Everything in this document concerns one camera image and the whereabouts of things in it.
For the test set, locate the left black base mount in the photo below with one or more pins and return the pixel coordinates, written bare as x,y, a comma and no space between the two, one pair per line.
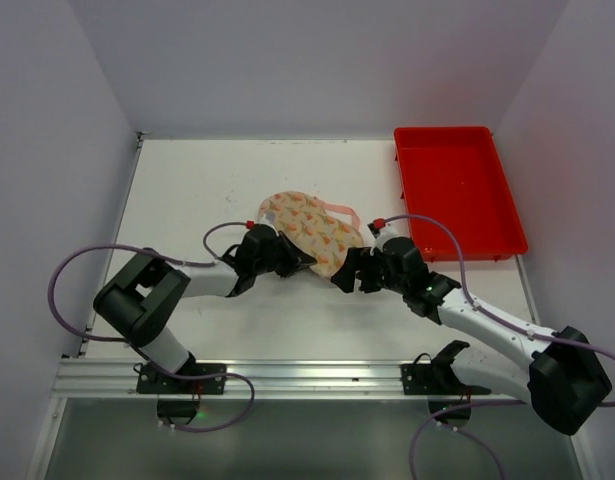
179,400

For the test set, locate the aluminium mounting rail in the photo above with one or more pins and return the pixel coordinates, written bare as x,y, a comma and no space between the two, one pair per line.
272,380

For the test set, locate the red plastic tray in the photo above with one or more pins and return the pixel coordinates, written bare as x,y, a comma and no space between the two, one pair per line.
454,175

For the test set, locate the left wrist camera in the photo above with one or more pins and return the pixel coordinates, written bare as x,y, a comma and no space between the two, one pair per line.
266,219

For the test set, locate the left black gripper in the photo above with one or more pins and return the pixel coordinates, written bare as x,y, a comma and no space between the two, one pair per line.
282,252

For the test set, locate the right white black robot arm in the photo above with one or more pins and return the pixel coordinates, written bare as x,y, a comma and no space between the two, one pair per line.
554,372

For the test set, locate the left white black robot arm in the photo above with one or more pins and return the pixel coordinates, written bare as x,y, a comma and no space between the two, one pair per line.
140,299

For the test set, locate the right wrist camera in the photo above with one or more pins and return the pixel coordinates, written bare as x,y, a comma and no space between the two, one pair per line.
382,232

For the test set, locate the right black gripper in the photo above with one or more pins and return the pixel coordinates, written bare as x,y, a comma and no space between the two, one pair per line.
364,270

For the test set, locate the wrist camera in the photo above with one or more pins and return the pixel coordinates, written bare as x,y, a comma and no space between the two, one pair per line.
382,232
266,219

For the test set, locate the floral mesh laundry bag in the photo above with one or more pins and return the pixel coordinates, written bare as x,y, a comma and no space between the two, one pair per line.
322,230

